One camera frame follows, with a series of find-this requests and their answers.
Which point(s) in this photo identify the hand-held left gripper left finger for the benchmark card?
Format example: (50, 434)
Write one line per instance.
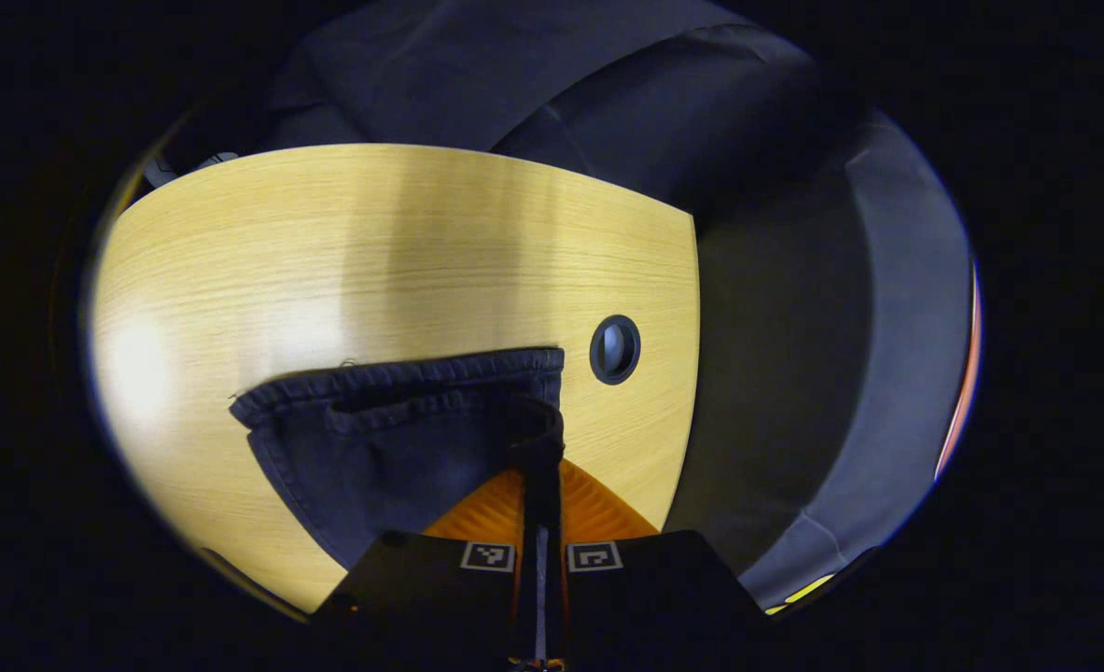
(421, 588)

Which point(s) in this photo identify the black jeans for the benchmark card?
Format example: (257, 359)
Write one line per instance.
(393, 448)

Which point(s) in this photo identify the black backdrop cloth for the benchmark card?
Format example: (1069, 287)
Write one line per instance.
(794, 327)

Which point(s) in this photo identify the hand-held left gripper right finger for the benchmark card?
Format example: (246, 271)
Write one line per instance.
(654, 588)

